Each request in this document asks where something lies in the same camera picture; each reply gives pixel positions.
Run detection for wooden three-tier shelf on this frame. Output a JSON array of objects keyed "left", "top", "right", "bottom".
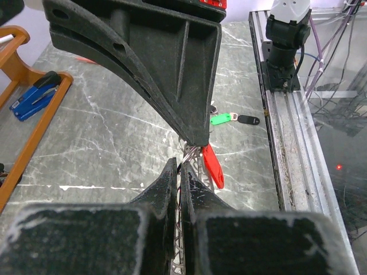
[{"left": 1, "top": 26, "right": 73, "bottom": 211}]

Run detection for metal disc with keyrings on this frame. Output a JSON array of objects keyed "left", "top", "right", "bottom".
[{"left": 170, "top": 137, "right": 214, "bottom": 274}]

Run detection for aluminium mounting rail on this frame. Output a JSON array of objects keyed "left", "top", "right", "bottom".
[{"left": 249, "top": 10, "right": 359, "bottom": 274}]

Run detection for green key tag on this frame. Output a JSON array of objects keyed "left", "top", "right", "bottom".
[{"left": 210, "top": 113, "right": 232, "bottom": 125}]

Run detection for black key tag upper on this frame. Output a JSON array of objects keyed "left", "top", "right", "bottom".
[{"left": 210, "top": 101, "right": 218, "bottom": 115}]

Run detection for red key tag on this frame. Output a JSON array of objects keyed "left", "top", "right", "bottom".
[{"left": 202, "top": 144, "right": 224, "bottom": 189}]

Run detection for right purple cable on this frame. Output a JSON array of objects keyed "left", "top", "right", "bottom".
[{"left": 303, "top": 8, "right": 362, "bottom": 98}]

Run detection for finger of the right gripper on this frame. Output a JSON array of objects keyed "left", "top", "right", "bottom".
[
  {"left": 49, "top": 25, "right": 186, "bottom": 140},
  {"left": 42, "top": 0, "right": 222, "bottom": 146}
]

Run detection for blue stapler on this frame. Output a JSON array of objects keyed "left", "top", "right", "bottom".
[{"left": 9, "top": 71, "right": 62, "bottom": 121}]

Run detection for orange pencil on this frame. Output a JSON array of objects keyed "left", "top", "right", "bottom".
[{"left": 75, "top": 57, "right": 96, "bottom": 64}]

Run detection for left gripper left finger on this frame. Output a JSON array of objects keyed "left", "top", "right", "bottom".
[{"left": 1, "top": 158, "right": 177, "bottom": 274}]

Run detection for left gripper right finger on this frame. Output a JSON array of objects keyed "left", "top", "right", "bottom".
[{"left": 181, "top": 164, "right": 357, "bottom": 274}]

